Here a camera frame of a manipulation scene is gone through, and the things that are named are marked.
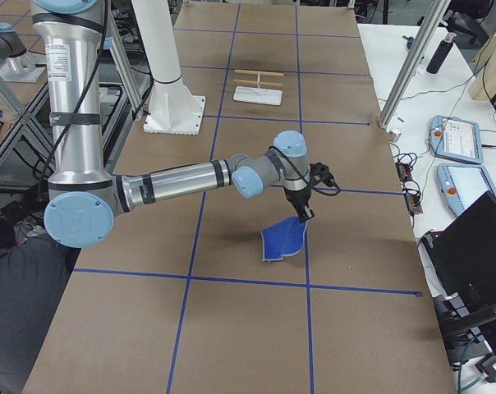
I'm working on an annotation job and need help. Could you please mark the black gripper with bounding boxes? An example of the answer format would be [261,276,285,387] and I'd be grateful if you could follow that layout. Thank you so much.
[284,187,315,222]

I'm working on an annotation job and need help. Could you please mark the blue towel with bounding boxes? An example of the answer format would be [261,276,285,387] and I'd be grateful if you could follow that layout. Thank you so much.
[261,216,307,262]

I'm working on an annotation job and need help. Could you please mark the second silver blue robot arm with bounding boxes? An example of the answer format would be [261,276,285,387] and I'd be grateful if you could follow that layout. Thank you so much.
[0,22,47,83]

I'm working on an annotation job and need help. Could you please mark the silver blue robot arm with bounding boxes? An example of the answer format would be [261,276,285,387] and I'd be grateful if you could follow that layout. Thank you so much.
[31,1,314,248]

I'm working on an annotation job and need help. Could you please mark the white wooden towel rack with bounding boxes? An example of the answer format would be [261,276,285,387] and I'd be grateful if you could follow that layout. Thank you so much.
[233,69,285,106]

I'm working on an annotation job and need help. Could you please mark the lower teach pendant tablet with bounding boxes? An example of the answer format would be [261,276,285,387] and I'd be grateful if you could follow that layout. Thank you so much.
[437,163,496,217]

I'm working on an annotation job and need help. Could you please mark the teach pendant tablet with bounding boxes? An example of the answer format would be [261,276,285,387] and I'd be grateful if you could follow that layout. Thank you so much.
[429,115,483,164]
[437,163,496,217]

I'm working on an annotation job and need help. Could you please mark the upper teach pendant tablet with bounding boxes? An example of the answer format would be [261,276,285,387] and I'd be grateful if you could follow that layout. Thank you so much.
[429,115,483,164]

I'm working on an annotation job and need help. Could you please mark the black monitor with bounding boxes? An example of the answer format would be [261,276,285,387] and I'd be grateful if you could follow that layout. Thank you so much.
[421,191,496,318]

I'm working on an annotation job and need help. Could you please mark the black water bottle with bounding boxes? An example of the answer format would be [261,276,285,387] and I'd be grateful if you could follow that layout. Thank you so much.
[426,32,457,74]

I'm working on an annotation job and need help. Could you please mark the person in dark shirt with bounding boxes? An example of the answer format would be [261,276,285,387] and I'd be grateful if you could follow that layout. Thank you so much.
[0,218,80,393]

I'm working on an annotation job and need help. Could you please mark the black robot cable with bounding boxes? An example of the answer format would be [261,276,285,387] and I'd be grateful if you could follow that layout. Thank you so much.
[272,147,342,197]

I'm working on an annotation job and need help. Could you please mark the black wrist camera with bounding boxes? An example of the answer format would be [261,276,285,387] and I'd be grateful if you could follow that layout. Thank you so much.
[310,162,337,187]

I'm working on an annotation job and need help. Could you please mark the aluminium frame post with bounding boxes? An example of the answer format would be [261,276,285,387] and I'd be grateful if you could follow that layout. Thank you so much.
[378,0,450,129]

